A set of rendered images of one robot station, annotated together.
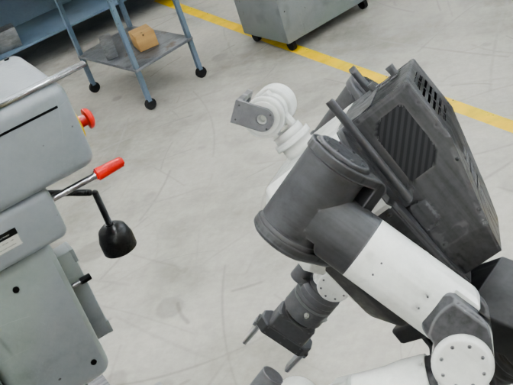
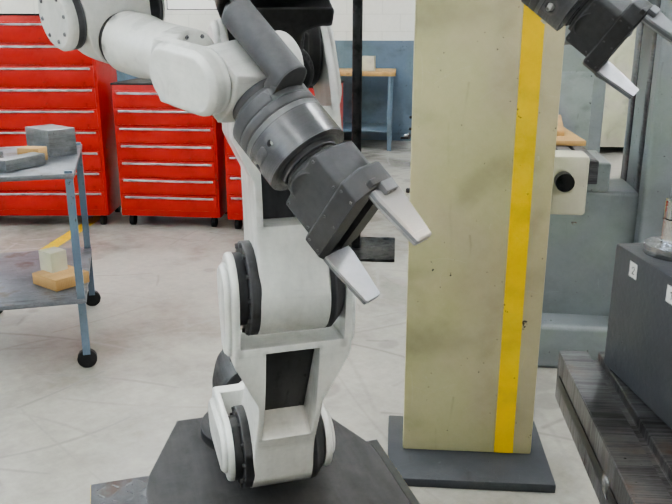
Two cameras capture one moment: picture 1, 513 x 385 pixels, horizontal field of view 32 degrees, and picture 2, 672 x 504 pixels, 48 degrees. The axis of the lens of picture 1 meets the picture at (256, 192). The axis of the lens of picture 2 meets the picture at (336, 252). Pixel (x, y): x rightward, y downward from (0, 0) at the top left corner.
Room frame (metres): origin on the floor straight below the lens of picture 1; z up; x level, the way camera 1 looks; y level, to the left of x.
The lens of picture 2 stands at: (2.05, 0.34, 1.39)
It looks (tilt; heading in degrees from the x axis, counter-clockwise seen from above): 17 degrees down; 206
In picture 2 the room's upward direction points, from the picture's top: straight up
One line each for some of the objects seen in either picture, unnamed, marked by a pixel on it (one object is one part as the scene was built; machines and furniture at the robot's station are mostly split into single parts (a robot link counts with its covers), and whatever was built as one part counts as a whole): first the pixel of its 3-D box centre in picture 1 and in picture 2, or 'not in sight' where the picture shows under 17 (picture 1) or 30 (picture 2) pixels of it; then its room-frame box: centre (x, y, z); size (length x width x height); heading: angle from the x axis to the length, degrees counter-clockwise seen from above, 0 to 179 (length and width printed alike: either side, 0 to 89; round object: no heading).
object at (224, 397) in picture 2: not in sight; (270, 428); (0.98, -0.32, 0.68); 0.21 x 0.20 x 0.13; 43
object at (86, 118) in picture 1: (84, 120); not in sight; (1.50, 0.25, 1.76); 0.04 x 0.03 x 0.04; 22
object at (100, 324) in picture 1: (81, 292); not in sight; (1.45, 0.39, 1.45); 0.04 x 0.04 x 0.21; 22
